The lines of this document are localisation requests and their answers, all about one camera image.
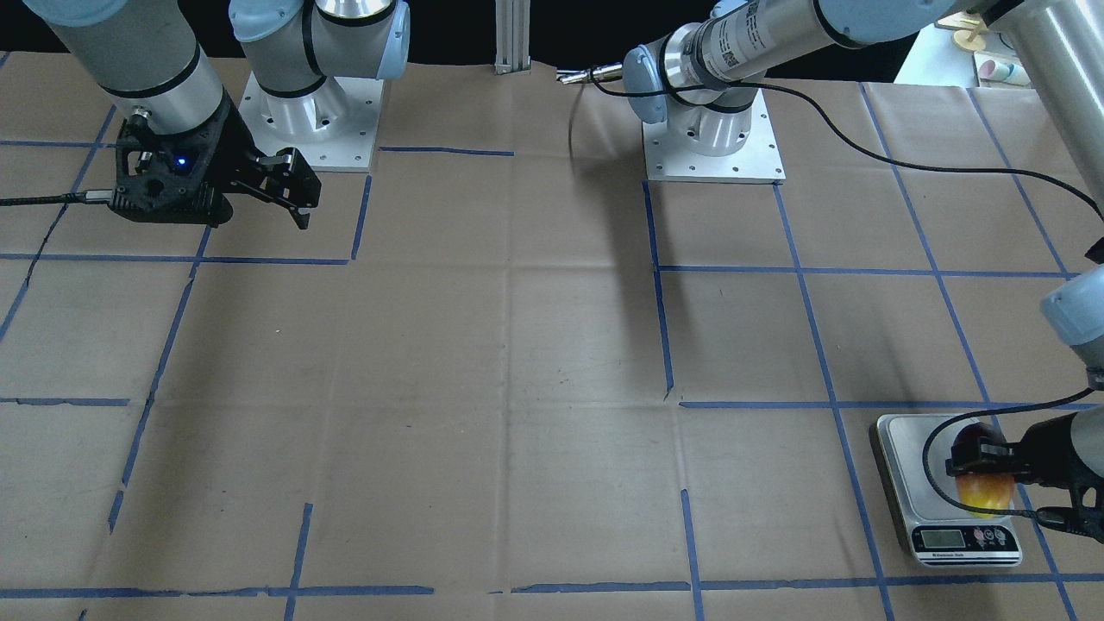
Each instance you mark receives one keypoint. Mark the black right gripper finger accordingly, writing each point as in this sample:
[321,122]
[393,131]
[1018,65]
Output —
[295,199]
[289,166]

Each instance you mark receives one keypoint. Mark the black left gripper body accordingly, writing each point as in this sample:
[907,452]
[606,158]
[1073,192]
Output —
[1054,455]

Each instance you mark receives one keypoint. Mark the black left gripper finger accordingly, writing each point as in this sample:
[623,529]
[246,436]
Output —
[987,449]
[1018,469]

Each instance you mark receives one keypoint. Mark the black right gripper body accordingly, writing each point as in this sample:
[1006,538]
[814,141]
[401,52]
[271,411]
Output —
[231,141]

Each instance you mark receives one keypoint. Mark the red yellow mango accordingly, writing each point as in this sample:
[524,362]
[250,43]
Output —
[982,493]

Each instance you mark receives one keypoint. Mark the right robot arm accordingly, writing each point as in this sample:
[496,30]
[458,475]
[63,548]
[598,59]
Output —
[145,54]

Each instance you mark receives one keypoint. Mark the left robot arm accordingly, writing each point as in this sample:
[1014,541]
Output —
[711,67]

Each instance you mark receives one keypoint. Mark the silver digital kitchen scale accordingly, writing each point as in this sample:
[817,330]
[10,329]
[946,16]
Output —
[932,526]

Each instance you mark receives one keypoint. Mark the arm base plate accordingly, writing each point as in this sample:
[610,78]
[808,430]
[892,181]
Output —
[335,128]
[697,144]

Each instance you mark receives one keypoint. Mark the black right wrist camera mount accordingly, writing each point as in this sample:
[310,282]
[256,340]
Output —
[169,179]

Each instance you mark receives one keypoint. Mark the aluminium frame post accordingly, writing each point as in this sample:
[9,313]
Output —
[512,36]

